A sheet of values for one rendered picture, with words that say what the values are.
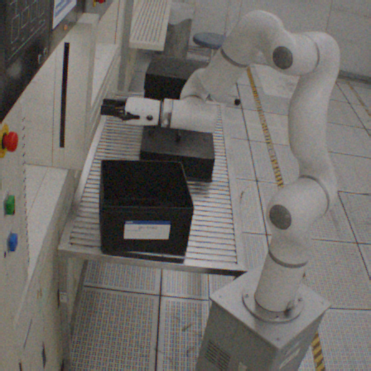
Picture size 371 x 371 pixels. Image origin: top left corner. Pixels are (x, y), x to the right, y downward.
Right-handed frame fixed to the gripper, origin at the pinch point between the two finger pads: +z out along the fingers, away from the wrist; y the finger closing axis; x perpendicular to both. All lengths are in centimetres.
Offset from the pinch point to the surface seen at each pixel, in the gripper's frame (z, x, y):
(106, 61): 16, -32, 127
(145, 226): -14.8, -32.5, -11.8
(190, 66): -27, -18, 93
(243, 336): -46, -49, -39
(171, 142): -21, -33, 45
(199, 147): -32, -33, 42
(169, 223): -21.9, -31.1, -10.6
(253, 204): -82, -119, 139
